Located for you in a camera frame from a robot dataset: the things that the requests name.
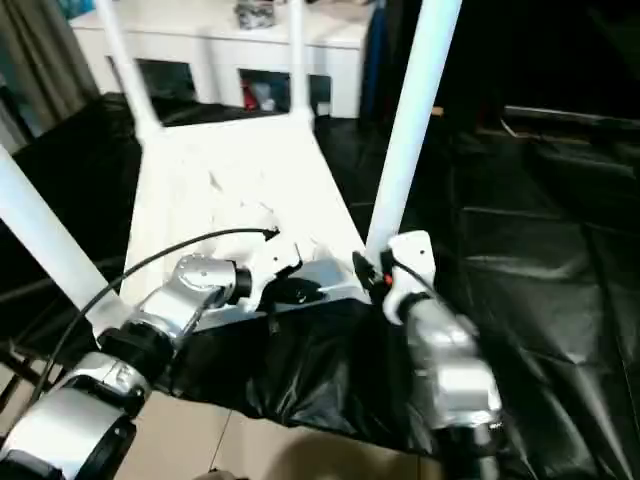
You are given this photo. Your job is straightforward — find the white plastic table leg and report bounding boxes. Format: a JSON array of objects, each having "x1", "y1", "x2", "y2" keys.
[
  {"x1": 364, "y1": 0, "x2": 464, "y2": 265},
  {"x1": 0, "y1": 143, "x2": 127, "y2": 332},
  {"x1": 285, "y1": 0, "x2": 317, "y2": 125},
  {"x1": 93, "y1": 0, "x2": 165, "y2": 142}
]

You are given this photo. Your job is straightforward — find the black folding table frame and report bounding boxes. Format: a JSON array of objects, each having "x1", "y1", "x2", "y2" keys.
[{"x1": 0, "y1": 339, "x2": 51, "y2": 402}]

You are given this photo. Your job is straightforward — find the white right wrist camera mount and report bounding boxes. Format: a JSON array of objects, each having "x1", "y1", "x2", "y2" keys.
[{"x1": 381, "y1": 229, "x2": 437, "y2": 325}]

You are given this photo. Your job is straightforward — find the black plastic mat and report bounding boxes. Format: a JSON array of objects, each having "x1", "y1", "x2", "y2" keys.
[{"x1": 0, "y1": 92, "x2": 640, "y2": 480}]

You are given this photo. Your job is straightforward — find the dark bundle of small parts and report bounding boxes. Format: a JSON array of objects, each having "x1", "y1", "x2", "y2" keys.
[{"x1": 233, "y1": 1, "x2": 280, "y2": 30}]

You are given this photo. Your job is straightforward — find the white plastic table top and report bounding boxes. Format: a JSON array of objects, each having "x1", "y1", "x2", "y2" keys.
[{"x1": 92, "y1": 107, "x2": 377, "y2": 347}]

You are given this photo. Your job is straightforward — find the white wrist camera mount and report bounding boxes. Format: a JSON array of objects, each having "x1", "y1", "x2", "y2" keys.
[
  {"x1": 243, "y1": 233, "x2": 305, "y2": 312},
  {"x1": 381, "y1": 229, "x2": 437, "y2": 325}
]

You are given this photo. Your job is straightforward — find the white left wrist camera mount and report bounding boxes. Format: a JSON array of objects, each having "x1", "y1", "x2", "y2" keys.
[{"x1": 243, "y1": 233, "x2": 305, "y2": 312}]

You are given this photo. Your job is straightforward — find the white cabinet with glass doors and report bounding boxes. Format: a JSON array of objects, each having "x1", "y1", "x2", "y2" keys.
[{"x1": 69, "y1": 0, "x2": 375, "y2": 120}]

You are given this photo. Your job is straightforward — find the grey and blue curtain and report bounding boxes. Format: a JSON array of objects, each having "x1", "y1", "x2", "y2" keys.
[{"x1": 0, "y1": 0, "x2": 100, "y2": 152}]

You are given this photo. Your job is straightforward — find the black flat panel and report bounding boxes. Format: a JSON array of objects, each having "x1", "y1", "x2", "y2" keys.
[{"x1": 501, "y1": 104, "x2": 640, "y2": 127}]

